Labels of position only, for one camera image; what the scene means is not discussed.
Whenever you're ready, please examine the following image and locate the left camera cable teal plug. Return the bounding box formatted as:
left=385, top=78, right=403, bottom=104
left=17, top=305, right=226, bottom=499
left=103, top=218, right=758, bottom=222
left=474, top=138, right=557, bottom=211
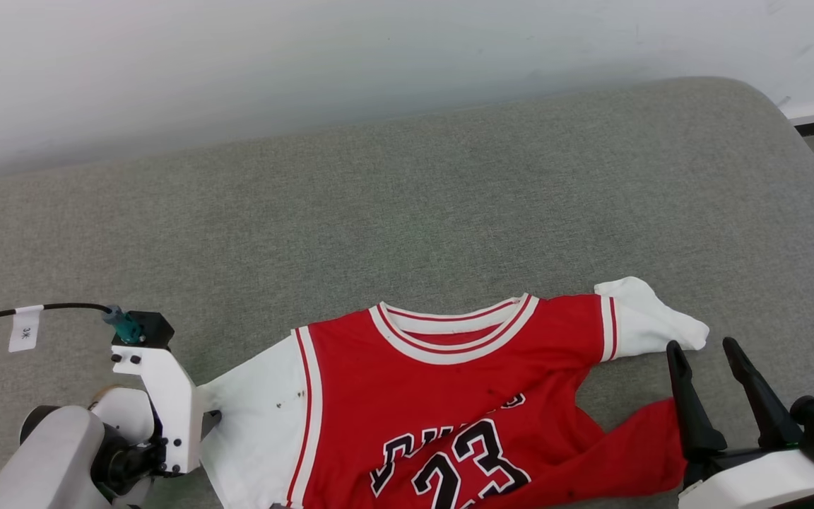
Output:
left=0, top=302, right=145, bottom=345

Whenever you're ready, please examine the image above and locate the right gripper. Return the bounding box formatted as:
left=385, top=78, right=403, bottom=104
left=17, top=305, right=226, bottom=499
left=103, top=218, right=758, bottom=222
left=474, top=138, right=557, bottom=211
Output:
left=666, top=337, right=805, bottom=490

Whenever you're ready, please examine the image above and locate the white paper cable label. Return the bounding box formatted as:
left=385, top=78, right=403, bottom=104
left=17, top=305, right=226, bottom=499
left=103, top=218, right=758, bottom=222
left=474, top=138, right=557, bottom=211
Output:
left=8, top=305, right=45, bottom=353

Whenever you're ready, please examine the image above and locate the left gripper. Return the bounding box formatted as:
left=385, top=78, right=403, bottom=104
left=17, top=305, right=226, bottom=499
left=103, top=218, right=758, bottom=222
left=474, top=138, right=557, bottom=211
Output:
left=89, top=387, right=169, bottom=496

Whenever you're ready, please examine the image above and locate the red and white basketball jersey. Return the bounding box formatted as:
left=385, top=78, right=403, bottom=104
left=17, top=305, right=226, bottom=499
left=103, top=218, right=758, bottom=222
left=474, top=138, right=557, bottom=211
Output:
left=198, top=276, right=711, bottom=509

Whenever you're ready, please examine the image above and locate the grey fabric sofa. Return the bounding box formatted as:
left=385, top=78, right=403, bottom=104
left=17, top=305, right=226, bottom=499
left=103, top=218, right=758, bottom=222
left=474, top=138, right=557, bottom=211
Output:
left=0, top=76, right=814, bottom=509

